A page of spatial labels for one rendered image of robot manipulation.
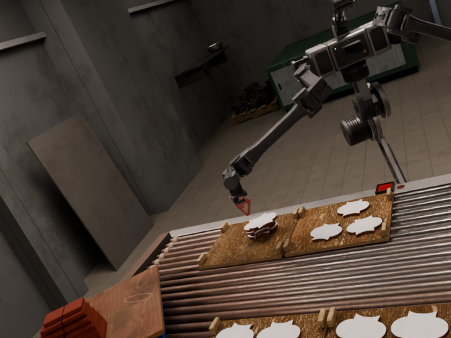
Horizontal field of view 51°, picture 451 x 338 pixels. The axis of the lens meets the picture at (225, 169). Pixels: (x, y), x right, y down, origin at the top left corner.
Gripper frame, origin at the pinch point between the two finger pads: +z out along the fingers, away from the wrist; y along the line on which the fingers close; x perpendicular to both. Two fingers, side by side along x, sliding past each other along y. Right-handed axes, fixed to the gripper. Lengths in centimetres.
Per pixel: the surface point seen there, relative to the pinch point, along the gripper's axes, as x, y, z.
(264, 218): 6.3, -0.5, 7.9
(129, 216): -89, -330, 82
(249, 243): -4.2, 0.8, 14.9
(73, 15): -51, -387, -141
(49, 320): -80, 37, -10
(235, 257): -12.3, 6.4, 15.1
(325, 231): 24.1, 24.1, 13.2
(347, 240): 27.4, 36.0, 14.2
